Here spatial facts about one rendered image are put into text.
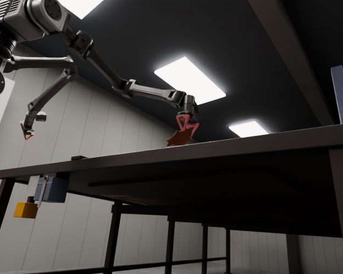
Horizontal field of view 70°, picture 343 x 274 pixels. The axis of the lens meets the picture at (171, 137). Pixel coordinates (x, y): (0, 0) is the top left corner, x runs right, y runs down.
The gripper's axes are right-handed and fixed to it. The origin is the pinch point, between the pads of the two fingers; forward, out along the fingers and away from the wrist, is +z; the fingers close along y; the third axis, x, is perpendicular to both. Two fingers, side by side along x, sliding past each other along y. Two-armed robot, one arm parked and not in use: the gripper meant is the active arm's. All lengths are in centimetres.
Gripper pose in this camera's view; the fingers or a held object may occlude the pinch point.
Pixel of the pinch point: (187, 132)
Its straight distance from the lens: 118.1
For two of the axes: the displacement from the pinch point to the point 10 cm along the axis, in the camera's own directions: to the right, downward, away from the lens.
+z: -1.0, 9.3, -3.6
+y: 5.3, 3.6, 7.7
